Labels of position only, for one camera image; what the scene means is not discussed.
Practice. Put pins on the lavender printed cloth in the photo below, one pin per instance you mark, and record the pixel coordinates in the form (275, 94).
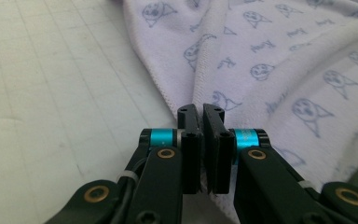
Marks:
(261, 46)

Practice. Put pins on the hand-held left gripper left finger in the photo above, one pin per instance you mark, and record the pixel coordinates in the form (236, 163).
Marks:
(191, 155)

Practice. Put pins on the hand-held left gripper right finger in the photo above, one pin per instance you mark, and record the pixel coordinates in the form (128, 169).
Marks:
(219, 161)

